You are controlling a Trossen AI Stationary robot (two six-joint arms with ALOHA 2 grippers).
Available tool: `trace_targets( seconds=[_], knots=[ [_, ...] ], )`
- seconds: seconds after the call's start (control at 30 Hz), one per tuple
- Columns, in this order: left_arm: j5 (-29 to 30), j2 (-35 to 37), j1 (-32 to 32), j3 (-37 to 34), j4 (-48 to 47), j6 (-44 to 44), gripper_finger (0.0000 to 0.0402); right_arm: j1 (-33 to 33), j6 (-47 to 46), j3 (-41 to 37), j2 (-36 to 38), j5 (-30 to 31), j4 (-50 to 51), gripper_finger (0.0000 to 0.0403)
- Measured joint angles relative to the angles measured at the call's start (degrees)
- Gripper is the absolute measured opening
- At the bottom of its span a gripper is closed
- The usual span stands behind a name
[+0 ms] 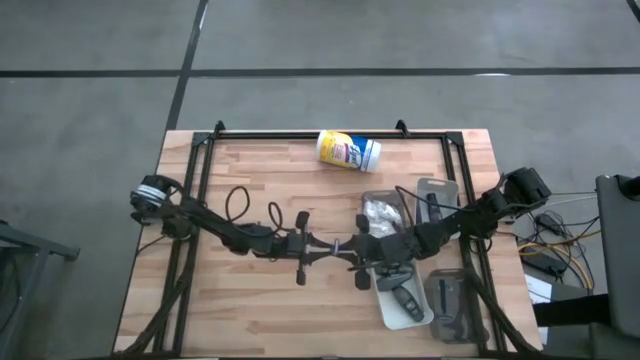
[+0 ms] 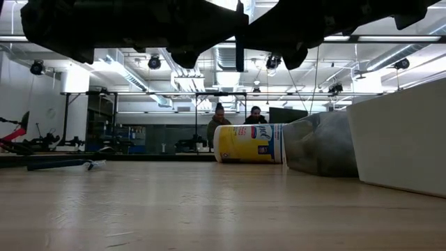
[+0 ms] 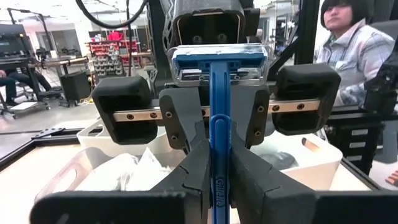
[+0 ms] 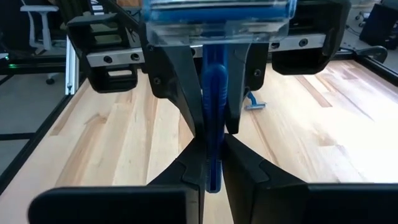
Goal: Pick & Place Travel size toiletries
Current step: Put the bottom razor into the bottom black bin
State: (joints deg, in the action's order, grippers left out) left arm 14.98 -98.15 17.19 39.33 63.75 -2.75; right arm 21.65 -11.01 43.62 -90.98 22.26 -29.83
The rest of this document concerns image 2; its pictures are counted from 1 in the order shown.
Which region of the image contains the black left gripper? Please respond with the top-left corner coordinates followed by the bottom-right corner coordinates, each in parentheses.
top-left (93, 0), bottom-right (250, 70)

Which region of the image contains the white plastic bin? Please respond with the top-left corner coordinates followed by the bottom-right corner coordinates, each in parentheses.
top-left (346, 77), bottom-right (446, 199)

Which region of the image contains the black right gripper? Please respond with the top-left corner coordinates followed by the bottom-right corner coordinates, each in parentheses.
top-left (244, 0), bottom-right (395, 71)

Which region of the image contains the black background machine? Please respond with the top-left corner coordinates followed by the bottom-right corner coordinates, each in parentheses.
top-left (22, 128), bottom-right (86, 149)

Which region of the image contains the black computer monitor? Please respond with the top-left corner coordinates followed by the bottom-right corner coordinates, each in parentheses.
top-left (268, 107), bottom-right (309, 125)

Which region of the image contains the silver ventilation duct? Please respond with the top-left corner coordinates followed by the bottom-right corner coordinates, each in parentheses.
top-left (208, 0), bottom-right (257, 73)

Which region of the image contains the black aluminium table frame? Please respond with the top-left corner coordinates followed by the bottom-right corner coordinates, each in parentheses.
top-left (0, 152), bottom-right (217, 169)

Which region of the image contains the black frame bar with lights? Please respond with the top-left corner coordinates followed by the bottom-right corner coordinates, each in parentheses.
top-left (0, 33), bottom-right (446, 45)

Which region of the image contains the person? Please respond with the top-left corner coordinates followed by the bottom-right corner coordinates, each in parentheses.
top-left (243, 105), bottom-right (269, 126)
top-left (206, 102), bottom-right (233, 149)

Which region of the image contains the yellow white wipes canister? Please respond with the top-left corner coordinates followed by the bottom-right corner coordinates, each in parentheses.
top-left (213, 123), bottom-right (287, 165)

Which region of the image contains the black background workstation frame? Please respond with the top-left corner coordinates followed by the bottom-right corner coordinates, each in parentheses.
top-left (61, 91), bottom-right (248, 154)

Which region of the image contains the grey translucent plastic bin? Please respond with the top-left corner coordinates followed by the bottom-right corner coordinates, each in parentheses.
top-left (282, 111), bottom-right (360, 178)

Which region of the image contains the shelf with blue boxes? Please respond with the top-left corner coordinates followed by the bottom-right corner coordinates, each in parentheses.
top-left (86, 96), bottom-right (147, 154)

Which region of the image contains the black panel on arm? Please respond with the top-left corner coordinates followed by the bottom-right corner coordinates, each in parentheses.
top-left (0, 110), bottom-right (31, 130)

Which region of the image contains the red machine part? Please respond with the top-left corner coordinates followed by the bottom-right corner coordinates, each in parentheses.
top-left (0, 127), bottom-right (28, 146)

